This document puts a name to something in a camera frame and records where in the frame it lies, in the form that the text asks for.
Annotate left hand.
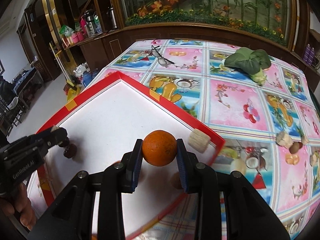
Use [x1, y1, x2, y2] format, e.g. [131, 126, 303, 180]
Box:
[1, 183, 36, 231]

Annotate dark dates in tray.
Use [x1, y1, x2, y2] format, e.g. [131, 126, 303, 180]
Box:
[58, 138, 77, 159]

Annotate red white tray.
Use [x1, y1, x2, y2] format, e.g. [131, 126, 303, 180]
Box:
[38, 72, 225, 239]

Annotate beige chunk on tablecloth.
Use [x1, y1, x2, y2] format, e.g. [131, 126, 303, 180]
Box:
[276, 131, 293, 149]

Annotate colourful fruit print tablecloth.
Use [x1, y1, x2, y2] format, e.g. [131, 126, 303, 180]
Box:
[93, 39, 319, 239]

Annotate small beige chunk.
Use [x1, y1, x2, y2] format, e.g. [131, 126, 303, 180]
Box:
[301, 135, 309, 145]

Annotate thermos flasks on shelf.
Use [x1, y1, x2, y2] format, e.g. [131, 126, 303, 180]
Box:
[80, 7, 117, 37]

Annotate black eyeglasses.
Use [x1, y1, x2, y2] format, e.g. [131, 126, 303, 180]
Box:
[150, 46, 175, 68]

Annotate green leafy vegetable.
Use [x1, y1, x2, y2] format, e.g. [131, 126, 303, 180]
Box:
[224, 47, 271, 86]

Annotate purple bottles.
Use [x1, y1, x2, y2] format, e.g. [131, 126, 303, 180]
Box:
[303, 43, 315, 65]

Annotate plant display glass case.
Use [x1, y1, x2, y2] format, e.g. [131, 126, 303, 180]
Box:
[112, 0, 297, 48]

